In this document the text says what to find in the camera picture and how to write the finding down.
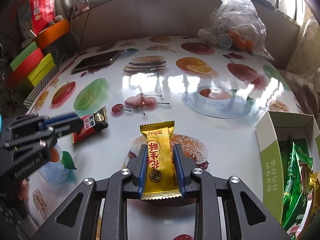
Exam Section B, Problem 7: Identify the red black plum candy packet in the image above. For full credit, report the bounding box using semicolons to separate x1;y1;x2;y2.
72;106;108;143

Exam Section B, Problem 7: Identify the crumpled gold snack wrapper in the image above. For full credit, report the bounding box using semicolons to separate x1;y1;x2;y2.
308;172;319;221

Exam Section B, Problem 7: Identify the yellow box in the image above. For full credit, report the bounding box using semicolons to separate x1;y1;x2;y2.
22;53;55;89

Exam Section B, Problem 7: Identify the upper green Milo packet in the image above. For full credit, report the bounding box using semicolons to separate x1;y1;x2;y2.
281;137;313;239

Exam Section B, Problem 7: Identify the green white cardboard box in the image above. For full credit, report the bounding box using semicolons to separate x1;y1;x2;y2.
255;111;319;239

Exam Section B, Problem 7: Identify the red snack bag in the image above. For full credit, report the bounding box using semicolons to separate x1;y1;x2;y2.
29;0;55;35

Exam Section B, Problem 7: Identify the yellow peanut crisp packet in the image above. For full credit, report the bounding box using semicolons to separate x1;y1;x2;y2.
140;121;181;200

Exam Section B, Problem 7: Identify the black hanging cable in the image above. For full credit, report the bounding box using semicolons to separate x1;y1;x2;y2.
78;0;96;55

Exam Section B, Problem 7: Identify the red box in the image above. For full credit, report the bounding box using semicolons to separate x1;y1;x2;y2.
7;48;43;90

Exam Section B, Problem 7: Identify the clear plastic bag with items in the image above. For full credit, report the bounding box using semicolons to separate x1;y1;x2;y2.
197;0;274;60

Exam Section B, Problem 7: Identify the orange storage box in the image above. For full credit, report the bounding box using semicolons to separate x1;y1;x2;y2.
34;19;71;50

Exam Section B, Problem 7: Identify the beige patterned curtain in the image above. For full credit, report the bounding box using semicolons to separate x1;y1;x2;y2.
279;12;319;122

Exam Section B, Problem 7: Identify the black smartphone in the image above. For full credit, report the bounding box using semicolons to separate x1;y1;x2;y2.
71;50;121;74

